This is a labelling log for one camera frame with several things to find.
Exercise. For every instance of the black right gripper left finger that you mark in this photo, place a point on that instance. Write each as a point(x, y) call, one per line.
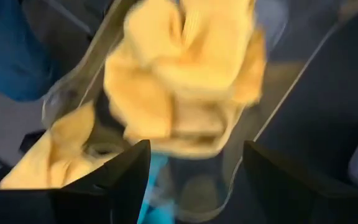
point(73, 205)

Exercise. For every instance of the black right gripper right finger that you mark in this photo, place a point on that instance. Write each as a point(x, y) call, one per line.
point(306, 196)

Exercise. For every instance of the clear plastic basket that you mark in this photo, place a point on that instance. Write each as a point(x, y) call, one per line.
point(275, 93)

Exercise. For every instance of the blue microfiber towel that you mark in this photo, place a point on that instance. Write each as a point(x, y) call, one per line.
point(155, 186)
point(8, 49)

